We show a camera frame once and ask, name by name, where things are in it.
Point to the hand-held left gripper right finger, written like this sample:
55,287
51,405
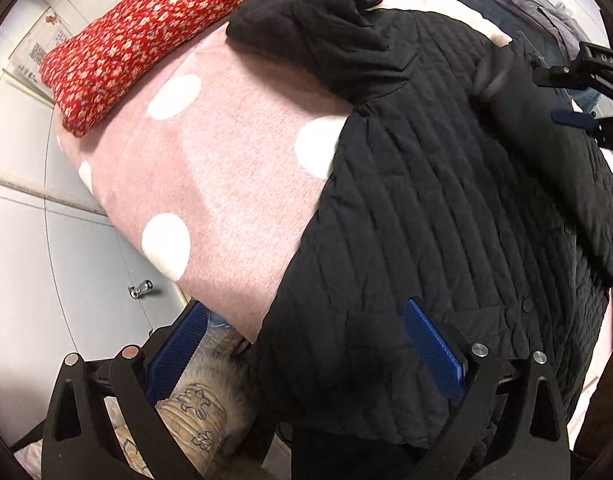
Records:
434,350

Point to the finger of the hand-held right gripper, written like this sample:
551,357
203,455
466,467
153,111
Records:
571,117
556,76

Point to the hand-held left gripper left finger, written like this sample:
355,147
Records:
179,345

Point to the black quilted jacket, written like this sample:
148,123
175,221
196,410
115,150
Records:
436,210

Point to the metal door stopper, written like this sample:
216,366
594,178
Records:
146,287

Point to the grey floral plush cloth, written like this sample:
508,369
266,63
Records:
196,410

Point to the grey padded cloth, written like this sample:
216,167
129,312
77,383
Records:
536,5

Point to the pink polka-dot blanket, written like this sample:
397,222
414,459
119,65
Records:
211,160

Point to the wooden stick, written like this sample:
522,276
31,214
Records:
36,192

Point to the red floral pillow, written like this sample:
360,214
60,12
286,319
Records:
136,35

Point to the wall poster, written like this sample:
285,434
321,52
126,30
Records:
41,50

